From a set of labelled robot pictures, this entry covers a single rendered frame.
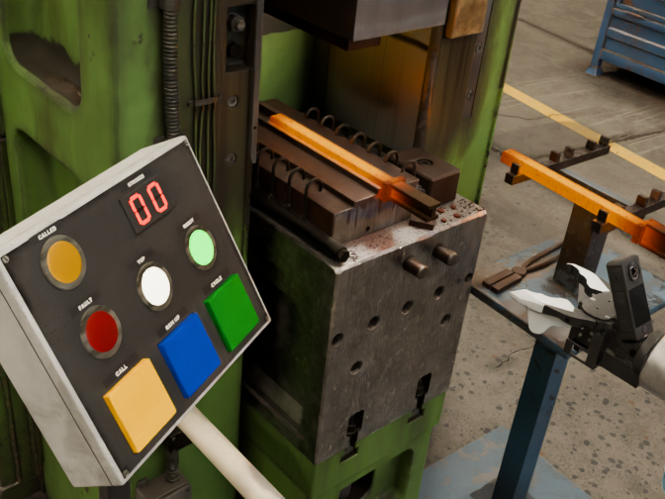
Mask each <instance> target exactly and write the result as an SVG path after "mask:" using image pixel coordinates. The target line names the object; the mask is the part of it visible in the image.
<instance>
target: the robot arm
mask: <svg viewBox="0 0 665 499"><path fill-rule="evenodd" d="M565 267H566V268H567V270H568V271H569V273H570V274H572V275H573V276H575V277H576V279H577V282H579V293H578V303H579V304H578V307H577V308H574V306H573V305H572V304H571V303H570V302H569V301H568V300H566V299H562V298H551V297H547V296H545V295H543V294H541V293H534V292H531V291H529V290H526V289H521V290H515V291H511V293H510V296H511V297H512V298H514V299H515V300H516V301H518V302H520V303H521V304H523V305H525V306H526V307H527V312H528V327H529V329H530V330H531V331H532V332H533V333H535V334H542V333H544V332H545V331H546V330H547V329H548V328H549V327H550V326H558V327H562V328H565V327H568V326H571V330H570V333H569V336H568V338H569V339H568V338H567V339H566V342H565V346H564V349H563V351H564V352H566V353H567V354H569V355H571V356H572V357H574V358H575V359H577V360H578V361H580V362H582V363H583V364H585V365H586V366H588V367H589V368H591V369H593V370H594V369H595V368H597V367H598V366H601V367H602V368H604V369H605V370H607V371H609V372H610V373H612V374H613V375H615V376H617V377H618V378H620V379H621V380H623V381H625V382H626V383H628V384H629V385H631V386H632V387H634V388H637V387H638V386H639V385H640V386H641V387H642V388H643V389H645V390H647V391H648V392H650V393H651V394H653V395H655V396H656V397H658V398H659V399H661V400H663V401H664V402H665V332H664V331H663V330H661V329H658V330H656V331H654V332H653V326H652V321H651V316H650V311H649V306H648V302H647V297H646V292H645V287H644V282H643V277H642V272H641V267H640V262H639V257H638V255H636V254H623V255H620V256H618V257H616V258H614V259H612V260H610V261H609V262H608V263H607V271H608V276H609V281H610V283H608V282H607V281H606V280H605V279H603V278H602V277H600V276H597V275H596V274H594V273H593V272H591V271H589V270H587V269H585V268H583V267H581V266H578V265H576V264H573V263H566V264H565ZM651 333H652V334H651ZM650 334H651V335H650ZM648 335H650V336H649V337H648ZM573 345H574V347H573ZM572 348H573V349H574V350H575V351H577V352H579V351H580V350H582V351H584V352H585V353H587V354H588V355H587V358H586V361H585V360H583V359H581V358H580V357H578V356H577V355H575V354H574V353H572V352H571V350H572Z"/></svg>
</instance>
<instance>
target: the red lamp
mask: <svg viewBox="0 0 665 499"><path fill-rule="evenodd" d="M86 337H87V340H88V343H89V344H90V346H91V347H92V348H94V349H95V350H97V351H99V352H106V351H109V350H111V349H112V348H113V347H114V346H115V344H116V342H117V339H118V328H117V324H116V322H115V320H114V318H113V317H112V316H111V315H110V314H108V313H107V312H104V311H97V312H95V313H93V314H92V315H91V316H90V317H89V319H88V321H87V324H86Z"/></svg>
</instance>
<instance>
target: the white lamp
mask: <svg viewBox="0 0 665 499"><path fill-rule="evenodd" d="M142 291H143V294H144V296H145V298H146V299H147V300H148V301H149V302H150V303H151V304H154V305H161V304H163V303H164V302H165V301H166V300H167V298H168V295H169V282H168V279H167V277H166V275H165V273H164V272H163V271H162V270H161V269H159V268H157V267H151V268H149V269H148V270H147V271H146V272H145V273H144V275H143V277H142Z"/></svg>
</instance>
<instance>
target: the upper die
mask: <svg viewBox="0 0 665 499"><path fill-rule="evenodd" d="M264 2H266V3H268V4H270V5H273V6H275V7H277V8H279V9H281V10H284V11H286V12H288V13H290V14H292V15H295V16H297V17H299V18H301V19H303V20H306V21H308V22H310V23H312V24H314V25H317V26H319V27H321V28H323V29H325V30H328V31H330V32H332V33H334V34H337V35H339V36H341V37H343V38H345V39H348V40H350V41H352V42H357V41H362V40H368V39H373V38H378V37H383V36H389V35H394V34H399V33H404V32H409V31H414V30H419V29H425V28H430V27H435V26H440V25H444V24H445V18H446V12H447V6H448V0H264Z"/></svg>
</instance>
